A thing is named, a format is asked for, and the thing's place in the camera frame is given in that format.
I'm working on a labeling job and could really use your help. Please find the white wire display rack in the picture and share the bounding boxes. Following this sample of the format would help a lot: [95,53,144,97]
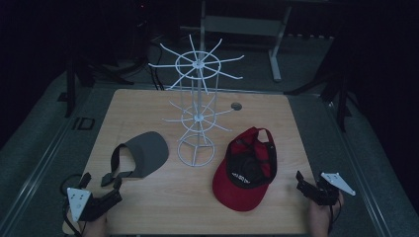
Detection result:
[147,34,245,168]

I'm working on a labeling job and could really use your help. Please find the grey metal table frame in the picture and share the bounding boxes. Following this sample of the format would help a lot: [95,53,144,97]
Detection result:
[199,0,293,83]

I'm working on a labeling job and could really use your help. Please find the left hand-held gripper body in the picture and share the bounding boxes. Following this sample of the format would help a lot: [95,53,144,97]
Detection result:
[66,188,124,222]

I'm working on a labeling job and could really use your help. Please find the red baseball cap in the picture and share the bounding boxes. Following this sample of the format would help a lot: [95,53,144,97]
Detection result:
[211,126,279,212]

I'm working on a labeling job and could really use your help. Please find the black metal stand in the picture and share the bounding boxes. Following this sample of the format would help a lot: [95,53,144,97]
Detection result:
[57,55,134,119]
[285,33,354,133]

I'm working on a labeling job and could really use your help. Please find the person's right hand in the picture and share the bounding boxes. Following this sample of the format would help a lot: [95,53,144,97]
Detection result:
[308,193,345,237]

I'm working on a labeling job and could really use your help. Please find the black floor cables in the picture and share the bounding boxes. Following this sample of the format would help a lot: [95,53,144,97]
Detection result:
[149,40,166,92]

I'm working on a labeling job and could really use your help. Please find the person's left hand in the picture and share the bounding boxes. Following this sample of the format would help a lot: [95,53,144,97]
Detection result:
[78,212,109,237]

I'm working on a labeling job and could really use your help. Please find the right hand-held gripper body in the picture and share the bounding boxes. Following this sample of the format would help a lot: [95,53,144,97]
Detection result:
[305,172,357,206]

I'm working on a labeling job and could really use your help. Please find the black cable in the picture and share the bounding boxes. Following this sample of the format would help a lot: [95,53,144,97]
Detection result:
[327,197,342,235]
[59,173,83,237]

